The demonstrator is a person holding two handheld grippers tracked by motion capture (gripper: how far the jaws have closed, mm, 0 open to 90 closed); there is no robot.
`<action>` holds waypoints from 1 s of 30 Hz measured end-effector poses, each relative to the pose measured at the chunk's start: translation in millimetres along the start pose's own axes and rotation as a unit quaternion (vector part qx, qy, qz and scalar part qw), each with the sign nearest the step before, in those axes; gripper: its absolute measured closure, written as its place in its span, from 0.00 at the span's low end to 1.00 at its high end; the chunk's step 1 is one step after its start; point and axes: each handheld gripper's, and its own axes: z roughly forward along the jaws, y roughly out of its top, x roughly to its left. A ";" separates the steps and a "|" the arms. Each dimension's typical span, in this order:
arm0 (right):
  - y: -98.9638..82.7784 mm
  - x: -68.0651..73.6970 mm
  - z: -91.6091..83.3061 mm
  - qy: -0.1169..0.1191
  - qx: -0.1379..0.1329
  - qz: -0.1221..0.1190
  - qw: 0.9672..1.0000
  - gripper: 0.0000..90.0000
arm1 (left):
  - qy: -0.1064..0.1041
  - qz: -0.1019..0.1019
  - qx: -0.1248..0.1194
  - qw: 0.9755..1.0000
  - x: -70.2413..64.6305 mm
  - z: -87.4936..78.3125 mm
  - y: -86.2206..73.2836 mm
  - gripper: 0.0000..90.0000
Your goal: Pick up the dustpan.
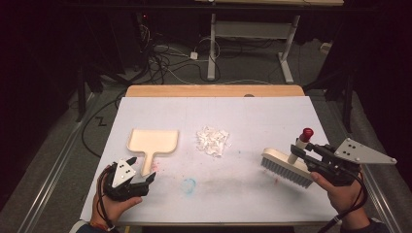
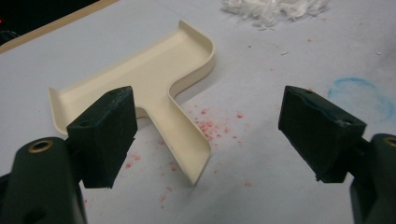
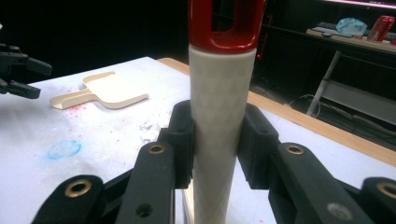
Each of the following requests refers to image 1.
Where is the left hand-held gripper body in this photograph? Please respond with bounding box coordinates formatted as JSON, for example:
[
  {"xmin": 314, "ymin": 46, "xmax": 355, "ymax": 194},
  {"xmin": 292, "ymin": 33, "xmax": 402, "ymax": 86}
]
[{"xmin": 103, "ymin": 157, "xmax": 154, "ymax": 202}]

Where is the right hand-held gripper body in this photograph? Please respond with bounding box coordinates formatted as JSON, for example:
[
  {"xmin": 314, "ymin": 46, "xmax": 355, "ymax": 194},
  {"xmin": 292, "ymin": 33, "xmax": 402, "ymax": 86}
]
[{"xmin": 305, "ymin": 138, "xmax": 398, "ymax": 187}]

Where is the cream brush with red-tipped handle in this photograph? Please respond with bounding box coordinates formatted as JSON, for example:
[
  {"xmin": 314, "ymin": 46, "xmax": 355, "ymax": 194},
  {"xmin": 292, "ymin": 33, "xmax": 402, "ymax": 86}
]
[{"xmin": 260, "ymin": 127, "xmax": 315, "ymax": 189}]

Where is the pile of white paper scraps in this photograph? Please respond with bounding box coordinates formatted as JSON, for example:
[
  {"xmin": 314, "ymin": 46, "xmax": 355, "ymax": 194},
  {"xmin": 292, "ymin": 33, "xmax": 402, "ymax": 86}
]
[{"xmin": 195, "ymin": 125, "xmax": 232, "ymax": 159}]

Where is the person's right hand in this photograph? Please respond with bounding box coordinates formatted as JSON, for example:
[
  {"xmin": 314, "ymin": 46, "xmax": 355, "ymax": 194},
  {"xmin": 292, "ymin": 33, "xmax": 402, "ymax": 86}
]
[{"xmin": 309, "ymin": 171, "xmax": 369, "ymax": 221}]

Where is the person's left hand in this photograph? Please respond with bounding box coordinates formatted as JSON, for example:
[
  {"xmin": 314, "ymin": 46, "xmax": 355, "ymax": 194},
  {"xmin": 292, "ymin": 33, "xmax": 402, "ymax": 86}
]
[{"xmin": 90, "ymin": 165, "xmax": 144, "ymax": 228}]

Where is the black metal stand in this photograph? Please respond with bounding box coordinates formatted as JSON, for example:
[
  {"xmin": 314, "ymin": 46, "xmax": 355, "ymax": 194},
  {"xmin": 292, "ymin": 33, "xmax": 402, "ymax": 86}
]
[
  {"xmin": 75, "ymin": 62, "xmax": 89, "ymax": 123},
  {"xmin": 303, "ymin": 62, "xmax": 357, "ymax": 134}
]

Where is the white table mat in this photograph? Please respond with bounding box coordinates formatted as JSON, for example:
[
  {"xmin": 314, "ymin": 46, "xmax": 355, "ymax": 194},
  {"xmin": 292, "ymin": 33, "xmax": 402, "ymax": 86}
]
[{"xmin": 79, "ymin": 96, "xmax": 340, "ymax": 224}]

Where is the wooden table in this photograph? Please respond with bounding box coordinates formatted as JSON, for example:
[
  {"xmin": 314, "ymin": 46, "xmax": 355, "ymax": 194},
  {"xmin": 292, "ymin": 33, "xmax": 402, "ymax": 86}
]
[{"xmin": 116, "ymin": 84, "xmax": 328, "ymax": 227}]

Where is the left hand-held gripper black cable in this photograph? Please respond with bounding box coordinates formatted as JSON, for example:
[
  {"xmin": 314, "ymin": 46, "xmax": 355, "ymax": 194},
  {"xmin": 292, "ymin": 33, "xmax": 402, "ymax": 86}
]
[{"xmin": 96, "ymin": 165, "xmax": 117, "ymax": 231}]

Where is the hand-held gripper black cable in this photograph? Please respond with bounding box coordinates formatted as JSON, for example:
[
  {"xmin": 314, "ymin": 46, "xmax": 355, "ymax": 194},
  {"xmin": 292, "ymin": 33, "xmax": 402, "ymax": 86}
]
[
  {"xmin": 325, "ymin": 170, "xmax": 369, "ymax": 233},
  {"xmin": 96, "ymin": 165, "xmax": 117, "ymax": 231}
]

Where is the right hand-held gripper black cable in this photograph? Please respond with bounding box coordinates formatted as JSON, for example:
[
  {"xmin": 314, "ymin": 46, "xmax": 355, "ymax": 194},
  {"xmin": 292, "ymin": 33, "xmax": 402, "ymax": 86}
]
[{"xmin": 325, "ymin": 170, "xmax": 369, "ymax": 233}]

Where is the grey floor rail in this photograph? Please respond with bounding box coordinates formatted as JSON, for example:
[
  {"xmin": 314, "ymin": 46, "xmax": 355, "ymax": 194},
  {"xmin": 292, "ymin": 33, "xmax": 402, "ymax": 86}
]
[
  {"xmin": 324, "ymin": 93, "xmax": 404, "ymax": 233},
  {"xmin": 17, "ymin": 92, "xmax": 98, "ymax": 233}
]

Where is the black floor cable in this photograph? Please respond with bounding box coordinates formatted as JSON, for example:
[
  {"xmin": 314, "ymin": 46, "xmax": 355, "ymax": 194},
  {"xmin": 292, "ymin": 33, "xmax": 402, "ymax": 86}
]
[{"xmin": 80, "ymin": 91, "xmax": 128, "ymax": 159}]

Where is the orange wrist bracelet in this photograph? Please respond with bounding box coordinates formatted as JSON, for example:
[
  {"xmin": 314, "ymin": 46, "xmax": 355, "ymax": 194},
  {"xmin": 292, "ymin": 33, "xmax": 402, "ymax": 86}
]
[{"xmin": 89, "ymin": 220, "xmax": 111, "ymax": 232}]

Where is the tangle of floor cables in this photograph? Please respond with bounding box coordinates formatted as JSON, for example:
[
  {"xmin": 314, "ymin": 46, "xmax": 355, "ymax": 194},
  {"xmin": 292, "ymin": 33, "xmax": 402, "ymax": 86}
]
[{"xmin": 138, "ymin": 22, "xmax": 222, "ymax": 85}]

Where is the white metal desk frame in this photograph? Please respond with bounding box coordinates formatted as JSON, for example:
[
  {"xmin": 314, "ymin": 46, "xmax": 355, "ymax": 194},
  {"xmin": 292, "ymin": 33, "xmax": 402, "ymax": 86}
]
[{"xmin": 195, "ymin": 0, "xmax": 345, "ymax": 84}]

